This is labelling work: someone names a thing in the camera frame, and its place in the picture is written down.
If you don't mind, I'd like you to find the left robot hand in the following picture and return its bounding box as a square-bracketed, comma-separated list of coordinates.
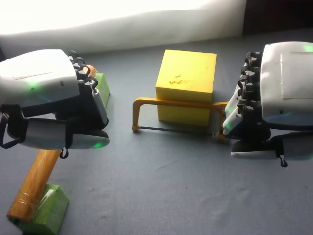
[0, 48, 111, 160]

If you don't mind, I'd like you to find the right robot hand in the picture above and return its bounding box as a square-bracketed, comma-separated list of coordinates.
[221, 41, 313, 168]

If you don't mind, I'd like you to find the orange frame hacksaw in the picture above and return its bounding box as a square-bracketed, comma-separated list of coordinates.
[132, 97, 231, 144]

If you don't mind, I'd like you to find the round wooden rod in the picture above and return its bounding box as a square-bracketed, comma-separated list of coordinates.
[6, 64, 97, 223]

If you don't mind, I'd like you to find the green support block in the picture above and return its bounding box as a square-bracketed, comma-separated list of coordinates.
[9, 183, 71, 235]
[93, 71, 111, 110]

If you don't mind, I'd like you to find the white foam sheet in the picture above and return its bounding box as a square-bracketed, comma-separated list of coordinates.
[0, 0, 246, 62]

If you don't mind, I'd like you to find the yellow wooden block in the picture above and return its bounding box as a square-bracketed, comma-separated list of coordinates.
[155, 49, 218, 127]

